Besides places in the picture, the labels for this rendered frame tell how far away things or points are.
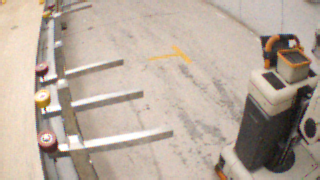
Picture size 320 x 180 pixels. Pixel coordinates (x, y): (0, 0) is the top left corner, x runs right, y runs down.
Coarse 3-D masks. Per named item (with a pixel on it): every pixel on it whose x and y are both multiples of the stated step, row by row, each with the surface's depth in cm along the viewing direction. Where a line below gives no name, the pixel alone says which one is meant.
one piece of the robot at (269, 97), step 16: (304, 48) 138; (256, 80) 128; (272, 80) 126; (304, 80) 126; (256, 96) 130; (272, 96) 116; (288, 96) 119; (304, 96) 118; (256, 112) 132; (272, 112) 119; (288, 112) 127; (240, 128) 149; (256, 128) 133; (272, 128) 126; (288, 128) 133; (240, 144) 151; (256, 144) 134; (272, 144) 136; (288, 144) 136; (256, 160) 137; (272, 160) 139
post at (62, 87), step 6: (60, 84) 68; (66, 84) 68; (60, 90) 68; (66, 90) 69; (60, 96) 69; (66, 96) 69; (60, 102) 69; (66, 102) 70; (66, 108) 71; (66, 114) 72; (72, 114) 73; (66, 120) 73; (72, 120) 74; (66, 126) 74; (72, 126) 75; (72, 132) 75
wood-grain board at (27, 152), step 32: (32, 0) 257; (0, 32) 174; (32, 32) 160; (0, 64) 125; (32, 64) 121; (0, 96) 98; (32, 96) 99; (0, 128) 81; (32, 128) 83; (0, 160) 68; (32, 160) 71
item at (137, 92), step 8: (128, 88) 115; (136, 88) 115; (96, 96) 111; (104, 96) 111; (112, 96) 111; (120, 96) 112; (128, 96) 113; (136, 96) 115; (72, 104) 107; (80, 104) 107; (88, 104) 108; (96, 104) 110; (104, 104) 111; (112, 104) 112; (48, 112) 102; (56, 112) 104
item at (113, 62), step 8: (120, 56) 136; (96, 64) 131; (104, 64) 131; (112, 64) 133; (120, 64) 135; (72, 72) 126; (80, 72) 128; (88, 72) 130; (48, 80) 122; (56, 80) 124
